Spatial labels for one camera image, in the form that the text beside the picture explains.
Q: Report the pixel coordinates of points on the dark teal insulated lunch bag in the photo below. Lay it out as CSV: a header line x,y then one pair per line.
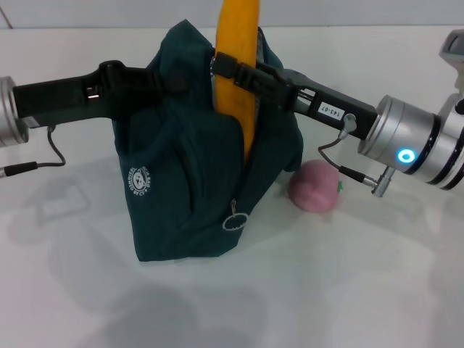
x,y
163,181

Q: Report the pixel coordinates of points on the yellow toy banana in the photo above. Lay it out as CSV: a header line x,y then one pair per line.
x,y
237,36

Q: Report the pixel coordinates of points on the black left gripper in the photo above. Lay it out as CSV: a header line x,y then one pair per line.
x,y
61,99

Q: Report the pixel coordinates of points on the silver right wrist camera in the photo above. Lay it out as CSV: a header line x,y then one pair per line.
x,y
453,50

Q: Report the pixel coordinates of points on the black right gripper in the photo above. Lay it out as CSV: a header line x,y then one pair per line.
x,y
337,110

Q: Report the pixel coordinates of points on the pink toy peach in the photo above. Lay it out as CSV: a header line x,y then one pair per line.
x,y
315,188

